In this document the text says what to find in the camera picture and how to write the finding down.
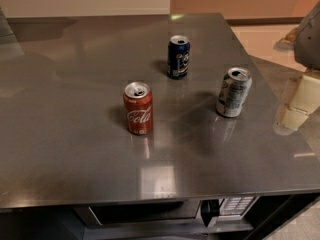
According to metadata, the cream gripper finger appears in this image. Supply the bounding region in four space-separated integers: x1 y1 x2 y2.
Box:
273 71 320 136

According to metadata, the silver white soda can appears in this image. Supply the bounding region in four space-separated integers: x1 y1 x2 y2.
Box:
216 67 252 118

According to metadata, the red coca-cola can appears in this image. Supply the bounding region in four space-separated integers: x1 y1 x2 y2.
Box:
123 82 153 135

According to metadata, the blue pepsi can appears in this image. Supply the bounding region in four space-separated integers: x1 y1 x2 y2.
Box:
167 35 191 79

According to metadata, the microwave oven under table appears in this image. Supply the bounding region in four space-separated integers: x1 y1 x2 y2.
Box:
75 196 258 228

